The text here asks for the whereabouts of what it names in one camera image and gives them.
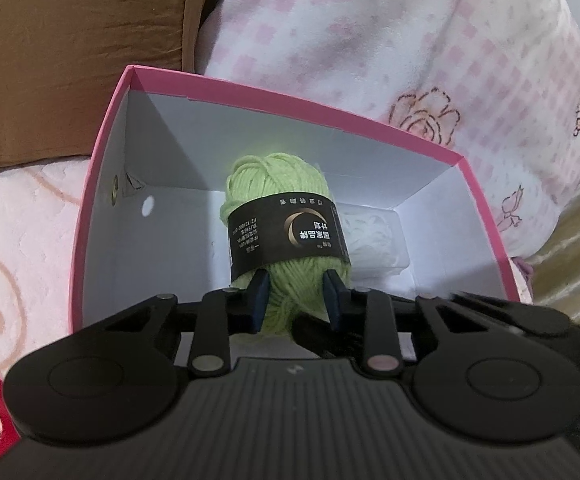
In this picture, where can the brown pillow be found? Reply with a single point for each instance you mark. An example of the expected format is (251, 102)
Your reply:
(70, 60)

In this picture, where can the pink checked pillow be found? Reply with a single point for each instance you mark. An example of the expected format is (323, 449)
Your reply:
(370, 60)

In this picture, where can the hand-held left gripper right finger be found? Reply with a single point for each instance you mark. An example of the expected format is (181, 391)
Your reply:
(332, 305)

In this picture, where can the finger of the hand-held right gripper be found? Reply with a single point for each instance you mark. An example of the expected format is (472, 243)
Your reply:
(320, 341)
(530, 318)

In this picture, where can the red bear printed blanket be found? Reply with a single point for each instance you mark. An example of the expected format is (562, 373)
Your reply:
(20, 260)

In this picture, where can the green yarn ball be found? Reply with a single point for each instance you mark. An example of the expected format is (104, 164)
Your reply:
(280, 180)

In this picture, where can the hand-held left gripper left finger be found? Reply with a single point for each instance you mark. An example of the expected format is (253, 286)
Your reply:
(259, 305)

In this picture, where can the gold satin cloth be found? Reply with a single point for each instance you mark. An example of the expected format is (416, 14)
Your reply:
(570, 240)

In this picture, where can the pink cardboard box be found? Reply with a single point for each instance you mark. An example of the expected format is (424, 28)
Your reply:
(180, 260)

